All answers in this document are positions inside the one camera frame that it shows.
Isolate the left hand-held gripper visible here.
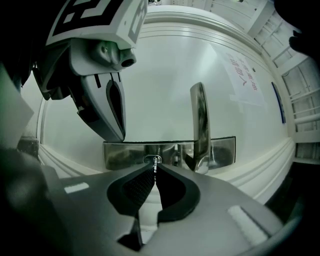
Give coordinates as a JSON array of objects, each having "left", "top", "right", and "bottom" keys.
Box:
[{"left": 32, "top": 0, "right": 148, "bottom": 144}]

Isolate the white door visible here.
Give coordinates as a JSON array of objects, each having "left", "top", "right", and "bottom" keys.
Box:
[{"left": 36, "top": 4, "right": 297, "bottom": 205}]

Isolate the blue door sign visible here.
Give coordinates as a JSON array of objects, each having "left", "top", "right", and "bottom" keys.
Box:
[{"left": 271, "top": 81, "right": 287, "bottom": 125}]

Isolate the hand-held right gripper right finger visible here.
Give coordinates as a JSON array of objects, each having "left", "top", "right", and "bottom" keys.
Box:
[{"left": 142, "top": 162, "right": 286, "bottom": 256}]

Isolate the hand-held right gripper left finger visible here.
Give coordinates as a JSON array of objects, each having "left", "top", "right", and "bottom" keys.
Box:
[{"left": 58, "top": 162, "right": 157, "bottom": 256}]

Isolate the red-lettered paper door notice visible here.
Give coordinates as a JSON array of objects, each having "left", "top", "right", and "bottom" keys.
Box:
[{"left": 209, "top": 43, "right": 266, "bottom": 107}]

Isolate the silver door lever handle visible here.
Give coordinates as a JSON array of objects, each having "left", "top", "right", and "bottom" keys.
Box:
[{"left": 184, "top": 81, "right": 212, "bottom": 175}]

